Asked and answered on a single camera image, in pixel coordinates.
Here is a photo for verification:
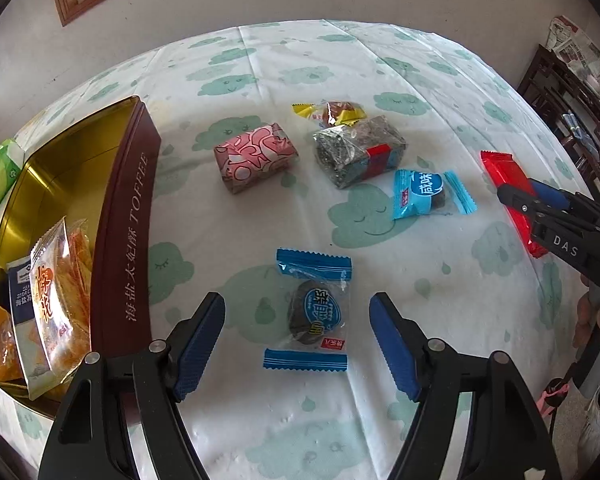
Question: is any dark wooden chair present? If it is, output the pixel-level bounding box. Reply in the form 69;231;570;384
517;44;600;201

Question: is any pink strap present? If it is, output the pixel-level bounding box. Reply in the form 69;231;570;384
536;377;571;418

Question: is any navy cracker packet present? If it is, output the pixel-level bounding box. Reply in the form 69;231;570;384
6;255;51;401

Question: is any blue dark snack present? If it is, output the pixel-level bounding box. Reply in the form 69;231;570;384
263;247;353;373
391;168;478;221

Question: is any maroon and gold tin box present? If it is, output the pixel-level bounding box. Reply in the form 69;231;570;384
0;95;162;420

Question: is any pink patterned snack pack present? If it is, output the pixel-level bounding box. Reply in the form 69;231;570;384
213;122;301;196

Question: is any clear fried dough twist packet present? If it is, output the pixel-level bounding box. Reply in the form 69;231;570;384
28;216;93;386

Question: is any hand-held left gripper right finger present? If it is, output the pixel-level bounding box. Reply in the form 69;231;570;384
369;291;563;480

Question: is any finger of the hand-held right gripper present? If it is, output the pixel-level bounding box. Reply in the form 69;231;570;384
496;185;566;226
527;177;600;221

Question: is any stack of newspapers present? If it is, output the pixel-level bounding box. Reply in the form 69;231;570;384
549;15;600;77

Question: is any orange snack packet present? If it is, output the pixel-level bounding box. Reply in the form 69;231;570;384
0;301;26;382

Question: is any yellow round cake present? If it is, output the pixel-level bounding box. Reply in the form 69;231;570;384
291;100;368;128

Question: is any red snack packet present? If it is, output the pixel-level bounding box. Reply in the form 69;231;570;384
480;150;551;259

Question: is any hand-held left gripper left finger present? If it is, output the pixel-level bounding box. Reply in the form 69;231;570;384
37;291;227;480

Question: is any grey snack pack red band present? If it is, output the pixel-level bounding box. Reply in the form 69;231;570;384
312;115;410;190

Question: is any person's right hand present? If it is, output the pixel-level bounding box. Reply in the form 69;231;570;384
575;287;600;402

